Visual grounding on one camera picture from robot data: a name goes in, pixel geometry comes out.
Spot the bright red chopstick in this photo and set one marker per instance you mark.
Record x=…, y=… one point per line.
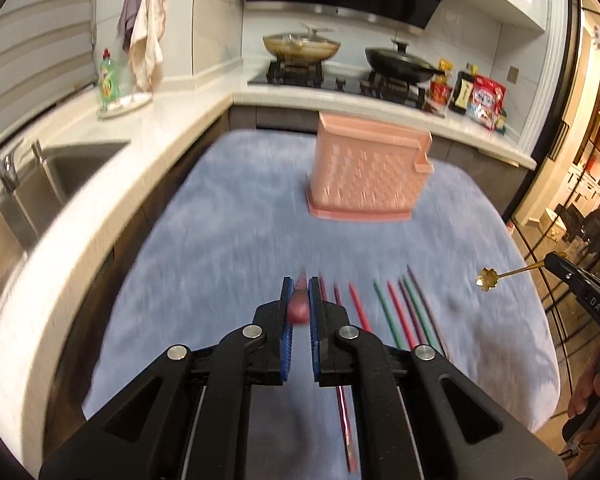
x=360, y=311
x=408, y=334

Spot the small green jar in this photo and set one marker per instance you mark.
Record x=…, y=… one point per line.
x=500, y=124

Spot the white soap tray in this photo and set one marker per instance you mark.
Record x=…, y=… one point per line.
x=125, y=105

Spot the dark soy sauce bottle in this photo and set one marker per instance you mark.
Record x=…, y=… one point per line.
x=461, y=94

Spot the green dish soap bottle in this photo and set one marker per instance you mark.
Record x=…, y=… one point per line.
x=109, y=89

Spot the red snack packet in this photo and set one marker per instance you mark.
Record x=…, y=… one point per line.
x=440, y=92

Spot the stainless steel sink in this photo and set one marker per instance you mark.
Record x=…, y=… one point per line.
x=46, y=187

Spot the yellow snack packet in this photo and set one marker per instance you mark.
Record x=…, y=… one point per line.
x=445, y=67

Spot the pink perforated utensil holder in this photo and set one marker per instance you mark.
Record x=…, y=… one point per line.
x=367, y=171

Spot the golden wok with glass lid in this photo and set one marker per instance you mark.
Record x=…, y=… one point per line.
x=306, y=47

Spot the gold flower-shaped spoon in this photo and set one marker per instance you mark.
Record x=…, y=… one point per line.
x=488, y=278

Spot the black frying pan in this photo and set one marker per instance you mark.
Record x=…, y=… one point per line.
x=397, y=64

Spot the red white cereal bag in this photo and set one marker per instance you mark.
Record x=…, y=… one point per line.
x=486, y=101

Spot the white hanging towel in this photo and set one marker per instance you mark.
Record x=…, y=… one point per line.
x=145, y=53

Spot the purple hanging cloth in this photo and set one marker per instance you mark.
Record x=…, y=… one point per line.
x=126, y=22

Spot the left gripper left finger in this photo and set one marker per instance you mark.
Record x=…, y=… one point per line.
x=270, y=362

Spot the brown chopstick grey end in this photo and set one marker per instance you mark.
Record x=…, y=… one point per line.
x=430, y=312

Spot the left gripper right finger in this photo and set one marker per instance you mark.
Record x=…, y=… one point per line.
x=324, y=358

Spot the green chopstick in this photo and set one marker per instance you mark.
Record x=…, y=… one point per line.
x=424, y=320
x=397, y=339

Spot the chrome kitchen faucet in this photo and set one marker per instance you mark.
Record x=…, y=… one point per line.
x=8, y=172

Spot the black gas stove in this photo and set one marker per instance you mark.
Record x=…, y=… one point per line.
x=368, y=84

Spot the person's right hand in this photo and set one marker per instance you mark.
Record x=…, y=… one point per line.
x=587, y=386

